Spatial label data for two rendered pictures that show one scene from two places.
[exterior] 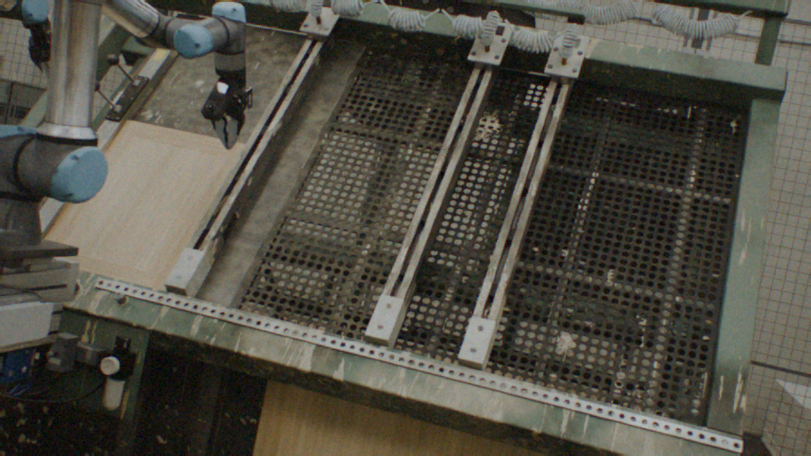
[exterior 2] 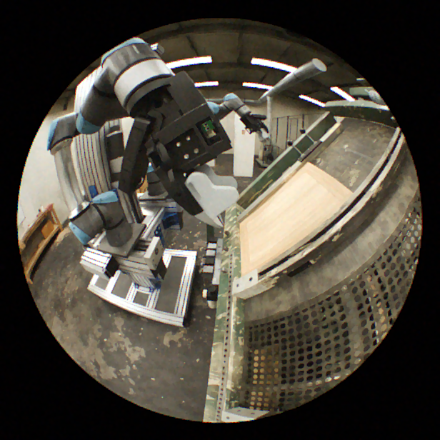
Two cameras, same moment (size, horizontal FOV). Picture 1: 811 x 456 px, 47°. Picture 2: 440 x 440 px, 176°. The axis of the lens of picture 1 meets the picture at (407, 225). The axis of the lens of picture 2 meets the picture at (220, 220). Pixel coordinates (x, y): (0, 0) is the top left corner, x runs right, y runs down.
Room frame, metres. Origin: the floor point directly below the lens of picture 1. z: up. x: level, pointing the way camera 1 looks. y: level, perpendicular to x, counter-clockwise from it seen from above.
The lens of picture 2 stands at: (2.30, 0.31, 1.44)
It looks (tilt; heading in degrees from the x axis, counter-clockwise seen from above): 36 degrees down; 81
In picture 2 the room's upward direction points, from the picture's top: straight up
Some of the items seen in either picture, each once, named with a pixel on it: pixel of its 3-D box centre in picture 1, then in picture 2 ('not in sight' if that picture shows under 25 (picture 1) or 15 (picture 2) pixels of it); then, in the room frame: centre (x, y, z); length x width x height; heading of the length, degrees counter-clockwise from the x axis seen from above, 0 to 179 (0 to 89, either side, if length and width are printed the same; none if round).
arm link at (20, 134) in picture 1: (19, 157); (106, 208); (1.88, 0.80, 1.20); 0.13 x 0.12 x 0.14; 64
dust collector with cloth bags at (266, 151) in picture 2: not in sight; (267, 141); (5.27, 6.00, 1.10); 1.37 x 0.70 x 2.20; 77
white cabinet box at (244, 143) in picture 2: not in sight; (243, 143); (3.79, 4.79, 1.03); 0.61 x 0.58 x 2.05; 77
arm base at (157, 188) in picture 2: not in sight; (156, 185); (1.99, 1.29, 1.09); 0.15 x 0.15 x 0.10
